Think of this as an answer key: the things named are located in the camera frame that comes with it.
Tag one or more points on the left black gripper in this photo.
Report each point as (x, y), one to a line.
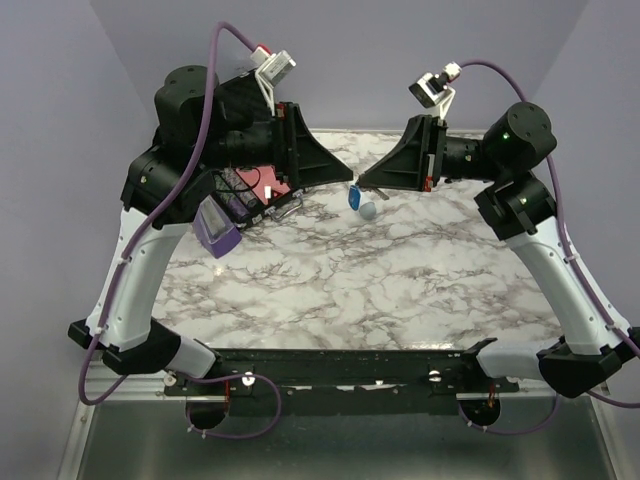
(304, 160)

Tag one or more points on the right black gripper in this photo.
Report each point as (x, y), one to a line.
(405, 168)

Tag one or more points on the blue key tag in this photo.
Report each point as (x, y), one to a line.
(354, 197)

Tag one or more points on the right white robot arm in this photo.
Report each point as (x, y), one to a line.
(596, 339)

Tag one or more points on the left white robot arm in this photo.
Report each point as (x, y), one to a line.
(162, 194)

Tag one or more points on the white microphone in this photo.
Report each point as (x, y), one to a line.
(367, 210)

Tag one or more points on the black poker chip case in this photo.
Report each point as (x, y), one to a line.
(246, 187)

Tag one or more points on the purple metronome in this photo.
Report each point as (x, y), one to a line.
(214, 230)

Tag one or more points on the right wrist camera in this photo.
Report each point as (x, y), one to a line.
(433, 91)

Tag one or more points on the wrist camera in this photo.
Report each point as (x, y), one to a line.
(433, 91)
(271, 69)

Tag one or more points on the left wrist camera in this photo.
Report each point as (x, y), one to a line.
(271, 69)

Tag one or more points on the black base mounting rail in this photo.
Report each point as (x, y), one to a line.
(257, 382)

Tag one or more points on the aluminium frame profile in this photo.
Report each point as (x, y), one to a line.
(137, 388)

